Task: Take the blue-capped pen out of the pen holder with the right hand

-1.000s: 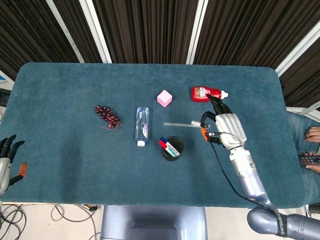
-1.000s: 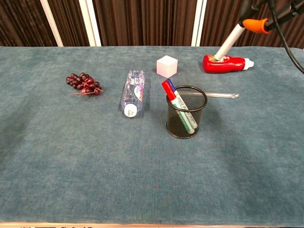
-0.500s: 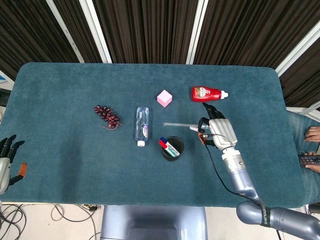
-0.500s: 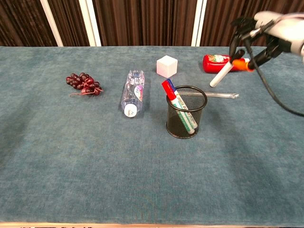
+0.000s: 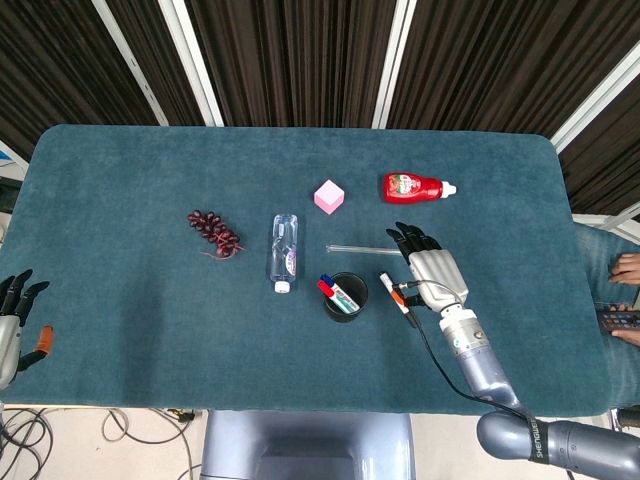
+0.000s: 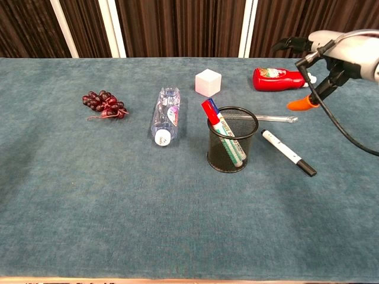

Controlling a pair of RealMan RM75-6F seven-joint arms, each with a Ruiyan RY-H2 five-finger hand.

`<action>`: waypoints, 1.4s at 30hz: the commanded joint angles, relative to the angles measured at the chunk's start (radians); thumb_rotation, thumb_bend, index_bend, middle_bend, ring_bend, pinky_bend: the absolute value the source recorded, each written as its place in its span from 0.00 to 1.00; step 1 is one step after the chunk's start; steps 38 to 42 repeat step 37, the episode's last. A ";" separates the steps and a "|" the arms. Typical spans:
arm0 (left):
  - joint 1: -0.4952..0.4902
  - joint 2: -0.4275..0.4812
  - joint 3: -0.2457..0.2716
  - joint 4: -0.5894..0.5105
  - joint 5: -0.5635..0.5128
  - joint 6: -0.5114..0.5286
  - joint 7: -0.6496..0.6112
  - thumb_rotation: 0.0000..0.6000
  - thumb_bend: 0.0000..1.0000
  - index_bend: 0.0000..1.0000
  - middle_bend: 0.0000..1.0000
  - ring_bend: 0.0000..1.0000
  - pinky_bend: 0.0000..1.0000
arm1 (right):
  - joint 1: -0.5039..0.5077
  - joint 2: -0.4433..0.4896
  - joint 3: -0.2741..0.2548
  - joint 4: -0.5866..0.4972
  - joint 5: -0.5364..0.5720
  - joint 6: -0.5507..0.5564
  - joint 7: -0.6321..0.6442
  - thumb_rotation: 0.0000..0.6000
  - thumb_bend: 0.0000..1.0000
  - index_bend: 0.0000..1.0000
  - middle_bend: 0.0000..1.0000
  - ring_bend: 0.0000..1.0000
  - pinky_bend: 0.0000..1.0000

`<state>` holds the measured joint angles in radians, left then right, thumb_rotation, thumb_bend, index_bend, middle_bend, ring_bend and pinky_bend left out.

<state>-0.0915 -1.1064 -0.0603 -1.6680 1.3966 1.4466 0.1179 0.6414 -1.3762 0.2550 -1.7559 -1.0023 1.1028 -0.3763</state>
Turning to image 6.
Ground red ketchup squeeze bottle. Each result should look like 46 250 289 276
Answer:
252 67 317 92

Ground thin white frame post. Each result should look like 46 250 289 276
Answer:
49 0 80 59

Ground dark brown pleated curtain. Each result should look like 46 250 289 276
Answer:
0 0 379 59

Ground black and white marker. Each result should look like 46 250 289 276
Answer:
260 128 318 178

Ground clear plastic water bottle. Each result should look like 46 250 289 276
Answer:
150 86 182 147

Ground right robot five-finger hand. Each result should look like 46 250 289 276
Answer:
271 28 379 112

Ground black cup with pens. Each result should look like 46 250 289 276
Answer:
206 106 259 174

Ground red-capped whiteboard marker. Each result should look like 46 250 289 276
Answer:
201 99 244 169

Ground clear glass tube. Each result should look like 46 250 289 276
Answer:
254 114 299 124

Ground blue-capped whiteboard marker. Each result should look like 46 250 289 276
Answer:
207 98 248 166

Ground dark red grape bunch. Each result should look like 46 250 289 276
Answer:
82 90 130 121

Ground wide white frame post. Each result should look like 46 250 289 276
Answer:
237 0 259 59
98 0 128 59

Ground pink cube block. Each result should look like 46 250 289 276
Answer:
195 68 223 98

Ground teal velvet table cloth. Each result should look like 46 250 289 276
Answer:
0 57 379 280

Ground black cable on right hand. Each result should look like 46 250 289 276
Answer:
294 29 379 157

